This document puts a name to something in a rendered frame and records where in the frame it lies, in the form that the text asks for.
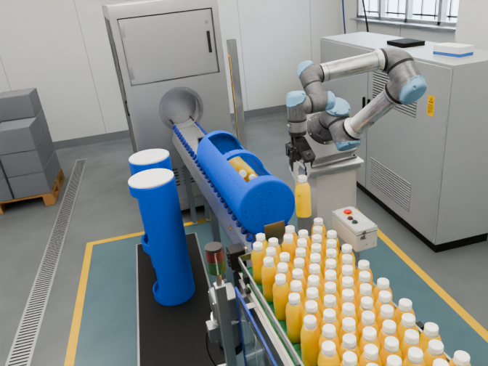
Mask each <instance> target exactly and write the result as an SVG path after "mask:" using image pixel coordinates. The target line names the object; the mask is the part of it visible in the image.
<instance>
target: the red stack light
mask: <svg viewBox="0 0 488 366"><path fill-rule="evenodd" d="M205 255H206V261H207V262H208V263H210V264H217V263H219V262H221V261H223V260H224V248H222V250H221V251H219V252H218V253H207V252H206V251H205Z"/></svg>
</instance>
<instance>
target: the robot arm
mask: <svg viewBox="0 0 488 366"><path fill-rule="evenodd" d="M375 70H376V71H378V72H383V71H384V72H386V73H387V75H388V77H389V79H390V80H389V81H388V82H387V83H386V84H385V86H384V90H383V91H382V92H381V93H380V94H379V95H378V96H377V97H376V98H374V99H373V100H372V101H371V102H370V103H369V104H367V105H366V106H365V107H364V108H363V109H361V110H360V111H359V112H358V113H357V114H356V115H355V116H354V117H353V118H350V117H349V112H350V105H349V103H348V102H347V101H346V100H344V99H341V98H338V97H335V95H334V93H332V91H325V89H324V87H323V85H322V83H324V82H328V81H333V80H337V79H340V78H346V77H349V76H355V75H359V74H363V73H368V72H372V71H375ZM296 71H297V74H298V78H299V79H300V82H301V84H302V86H303V88H304V91H291V92H289V93H288V94H287V99H286V106H287V114H288V125H287V127H288V132H289V135H290V142H289V143H285V149H286V155H287V156H288V157H289V158H290V159H289V164H290V165H289V169H290V172H291V173H292V176H293V178H294V180H295V181H296V182H297V181H298V168H299V164H298V163H297V162H296V161H298V162H299V161H300V160H304V162H303V167H304V168H305V169H304V170H305V172H306V173H305V175H306V176H307V178H308V177H309V174H310V171H311V168H312V163H313V161H314V160H315V158H316V155H315V154H314V152H313V150H312V148H311V147H310V145H309V143H308V142H307V140H306V138H305V137H303V136H304V135H306V130H307V119H306V115H308V114H312V113H319V112H321V113H320V114H319V115H317V116H316V117H314V118H313V120H312V122H311V124H310V129H311V132H312V133H313V135H314V136H315V137H316V138H318V139H320V140H322V141H330V140H332V139H333V141H334V143H335V146H336V147H337V149H338V150H339V151H347V150H352V149H354V148H356V147H359V146H360V145H361V141H360V139H361V138H362V137H363V136H364V134H365V131H366V130H367V129H368V128H370V127H371V126H372V125H373V124H374V123H375V122H377V121H378V120H379V119H380V118H382V117H383V116H384V115H385V114H387V113H388V112H389V111H390V110H391V109H393V108H394V107H395V106H397V105H408V104H411V103H413V102H414V101H417V100H418V99H420V98H421V97H422V96H423V95H424V94H425V92H426V90H427V84H426V82H425V78H424V77H423V76H422V74H421V72H420V70H419V68H418V66H417V65H416V63H415V61H414V59H413V57H412V55H411V54H410V53H408V52H406V51H405V50H402V49H398V48H394V47H383V48H379V49H375V50H374V52H371V53H368V54H362V55H358V56H355V57H349V58H345V59H342V60H336V61H332V62H326V63H322V64H319V65H314V63H313V62H312V61H311V60H310V61H309V60H306V61H303V62H301V63H300V64H299V65H298V67H297V68H296ZM287 149H288V152H287Z"/></svg>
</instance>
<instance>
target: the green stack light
mask: <svg viewBox="0 0 488 366"><path fill-rule="evenodd" d="M206 263H207V267H208V273H209V274H210V275H213V276H219V275H222V274H224V273H225V272H226V270H227V268H226V262H225V257H224V260H223V261H221V262H219V263H217V264H210V263H208V262H207V261H206Z"/></svg>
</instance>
